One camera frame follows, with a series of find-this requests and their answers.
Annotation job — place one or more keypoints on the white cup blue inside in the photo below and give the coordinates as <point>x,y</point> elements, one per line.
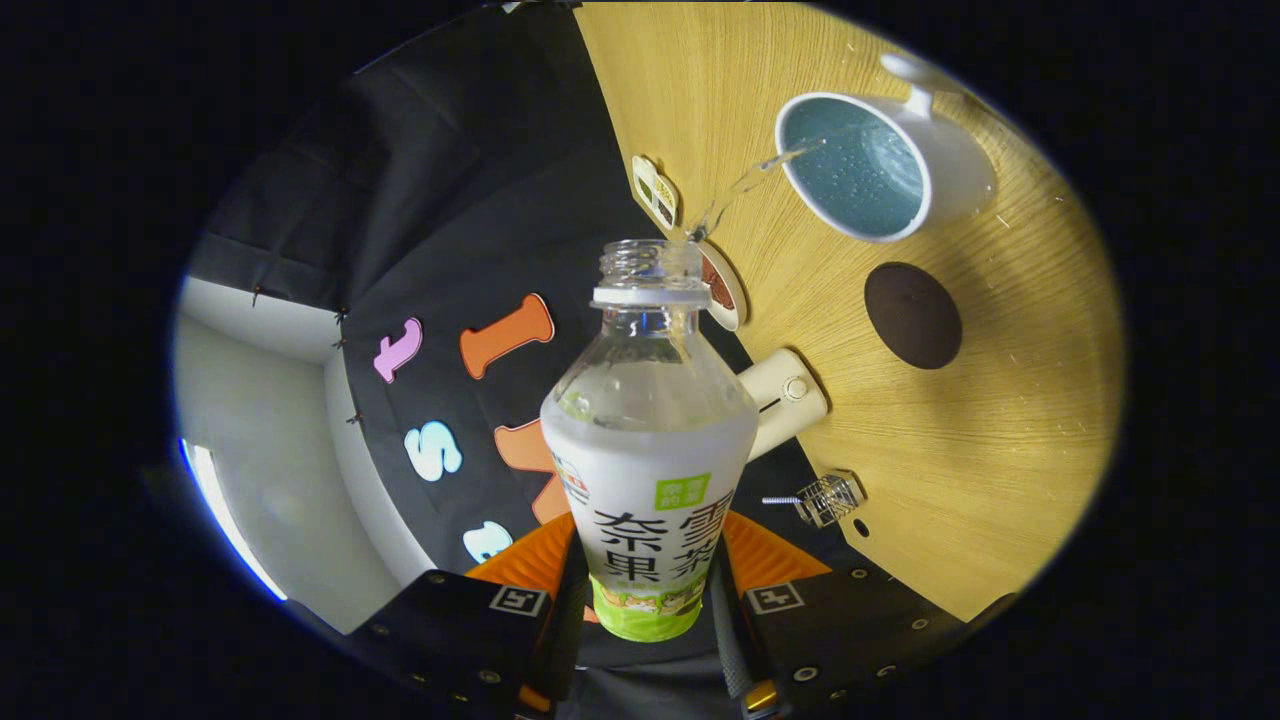
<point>950,165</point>

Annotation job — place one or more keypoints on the striped straw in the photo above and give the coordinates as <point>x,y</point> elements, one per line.
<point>780,499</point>

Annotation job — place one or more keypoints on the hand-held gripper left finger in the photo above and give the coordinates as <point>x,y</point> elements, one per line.
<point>460,625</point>

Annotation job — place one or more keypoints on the round dark brown coaster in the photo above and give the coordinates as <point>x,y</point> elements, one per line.
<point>913,316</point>

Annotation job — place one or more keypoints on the round plate with brown food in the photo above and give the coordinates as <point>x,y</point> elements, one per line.
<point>722,290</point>

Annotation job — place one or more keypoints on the cream toaster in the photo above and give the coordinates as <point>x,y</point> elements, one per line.
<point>785,400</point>

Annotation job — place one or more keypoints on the clear juice bottle white label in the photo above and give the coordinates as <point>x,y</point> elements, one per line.
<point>648,470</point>

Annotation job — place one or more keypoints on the ceiling light strip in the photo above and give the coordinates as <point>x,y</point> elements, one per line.
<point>230,520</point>

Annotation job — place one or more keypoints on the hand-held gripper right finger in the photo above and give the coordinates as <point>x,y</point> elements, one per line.
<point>850,625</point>

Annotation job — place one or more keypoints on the black backdrop cloth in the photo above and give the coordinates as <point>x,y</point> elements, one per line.
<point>480,200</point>

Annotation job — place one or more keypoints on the wooden table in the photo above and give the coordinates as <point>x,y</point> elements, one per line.
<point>950,450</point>

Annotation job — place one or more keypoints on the white divided snack dish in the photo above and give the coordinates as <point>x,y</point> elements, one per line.
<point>657,192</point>

